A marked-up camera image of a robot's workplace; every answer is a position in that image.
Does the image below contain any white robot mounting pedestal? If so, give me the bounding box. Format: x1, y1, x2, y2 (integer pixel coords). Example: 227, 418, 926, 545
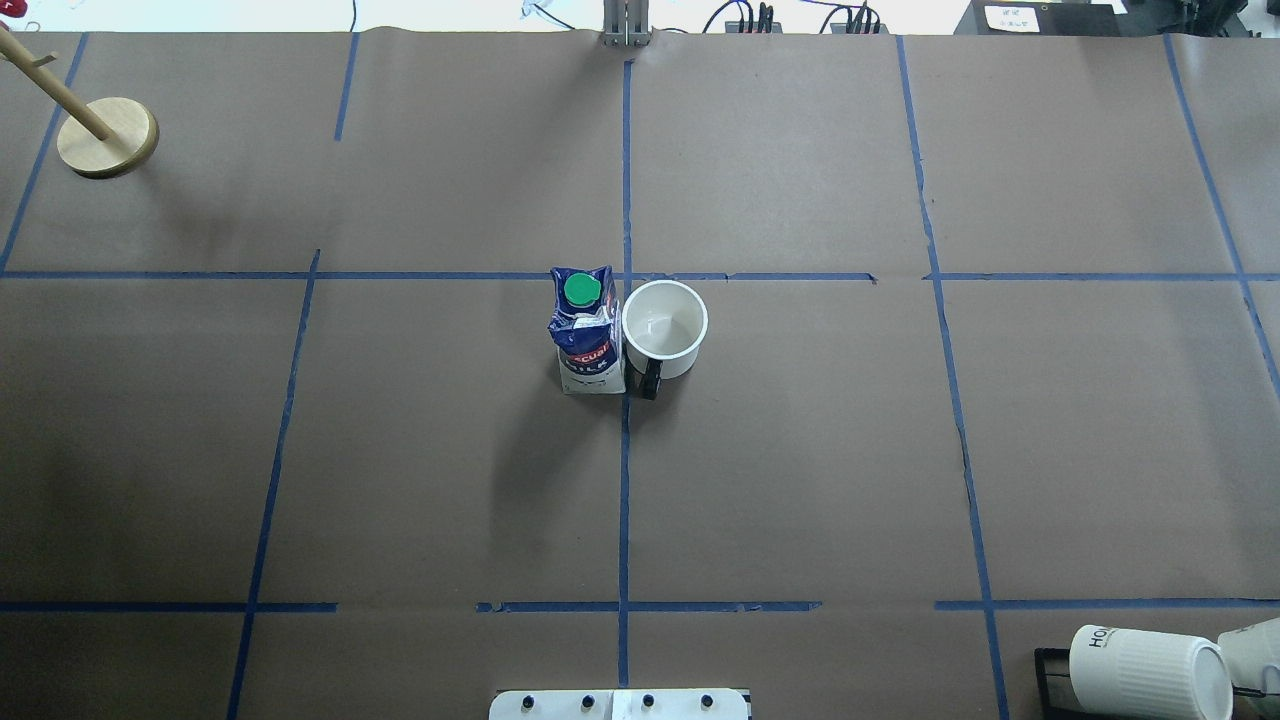
488, 687, 753, 719

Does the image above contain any aluminium frame post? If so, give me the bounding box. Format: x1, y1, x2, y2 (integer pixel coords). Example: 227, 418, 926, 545
600, 0, 652, 47

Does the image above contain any blue Pascual milk carton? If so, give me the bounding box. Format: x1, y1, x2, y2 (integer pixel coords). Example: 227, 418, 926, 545
547, 265, 626, 395

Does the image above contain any black wire mug rack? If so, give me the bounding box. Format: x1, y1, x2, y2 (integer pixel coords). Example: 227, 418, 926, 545
1033, 648, 1087, 719

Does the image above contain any wooden mug tree stand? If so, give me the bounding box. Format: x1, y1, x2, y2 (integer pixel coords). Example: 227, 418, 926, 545
1, 24, 160, 179

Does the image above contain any black power strip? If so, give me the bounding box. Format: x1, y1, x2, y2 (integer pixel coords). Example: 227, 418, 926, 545
716, 1, 783, 35

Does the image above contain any white ribbed HOME mug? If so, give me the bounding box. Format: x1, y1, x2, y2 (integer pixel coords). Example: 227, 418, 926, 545
1068, 625, 1234, 719

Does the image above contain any white smiley face mug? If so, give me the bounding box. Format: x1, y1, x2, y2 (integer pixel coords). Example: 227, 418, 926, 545
621, 281, 709, 400

